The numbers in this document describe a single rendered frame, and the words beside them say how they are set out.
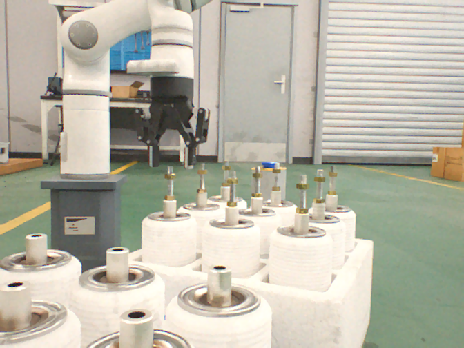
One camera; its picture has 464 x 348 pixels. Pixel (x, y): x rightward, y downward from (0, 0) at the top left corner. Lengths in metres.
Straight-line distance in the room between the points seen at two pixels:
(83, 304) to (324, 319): 0.33
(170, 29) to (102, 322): 0.49
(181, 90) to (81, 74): 0.31
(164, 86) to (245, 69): 5.23
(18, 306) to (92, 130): 0.60
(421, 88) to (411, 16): 0.94
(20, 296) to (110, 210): 0.58
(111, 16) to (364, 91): 5.46
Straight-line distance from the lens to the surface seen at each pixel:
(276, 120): 5.97
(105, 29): 0.95
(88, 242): 0.95
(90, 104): 0.94
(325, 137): 6.06
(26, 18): 6.40
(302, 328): 0.66
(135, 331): 0.31
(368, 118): 6.25
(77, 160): 0.95
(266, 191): 1.11
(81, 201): 0.94
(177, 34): 0.76
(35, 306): 0.42
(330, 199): 0.91
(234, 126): 5.90
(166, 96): 0.75
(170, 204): 0.78
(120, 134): 5.97
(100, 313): 0.45
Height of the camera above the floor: 0.40
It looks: 5 degrees down
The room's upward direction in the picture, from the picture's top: 1 degrees clockwise
